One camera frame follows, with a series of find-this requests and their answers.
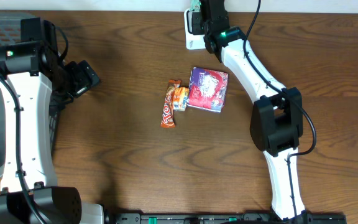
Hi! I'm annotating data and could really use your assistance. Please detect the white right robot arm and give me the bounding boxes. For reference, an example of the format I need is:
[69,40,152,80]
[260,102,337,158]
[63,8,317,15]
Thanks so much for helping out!
[186,0,305,223]

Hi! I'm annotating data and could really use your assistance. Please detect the small orange snack pack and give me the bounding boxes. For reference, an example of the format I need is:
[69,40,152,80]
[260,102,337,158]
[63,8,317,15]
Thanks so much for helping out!
[172,87,190,111]

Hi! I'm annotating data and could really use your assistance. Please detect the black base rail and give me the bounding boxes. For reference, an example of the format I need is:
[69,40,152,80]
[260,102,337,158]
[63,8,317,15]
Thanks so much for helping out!
[104,212,347,224]

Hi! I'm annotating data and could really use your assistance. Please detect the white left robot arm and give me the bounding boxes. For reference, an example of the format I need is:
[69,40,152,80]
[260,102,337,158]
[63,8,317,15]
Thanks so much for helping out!
[0,17,109,224]

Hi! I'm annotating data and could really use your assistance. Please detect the orange chocolate bar wrapper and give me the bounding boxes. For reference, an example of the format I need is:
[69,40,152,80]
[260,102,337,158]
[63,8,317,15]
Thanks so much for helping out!
[161,80,181,128]

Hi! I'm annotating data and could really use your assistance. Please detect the teal snack wrapper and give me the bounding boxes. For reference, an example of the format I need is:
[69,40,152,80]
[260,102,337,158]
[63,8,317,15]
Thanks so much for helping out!
[189,0,201,12]

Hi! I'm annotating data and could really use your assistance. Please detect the red purple noodle packet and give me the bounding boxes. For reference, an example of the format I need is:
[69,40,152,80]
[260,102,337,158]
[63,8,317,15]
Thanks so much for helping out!
[187,67,229,113]

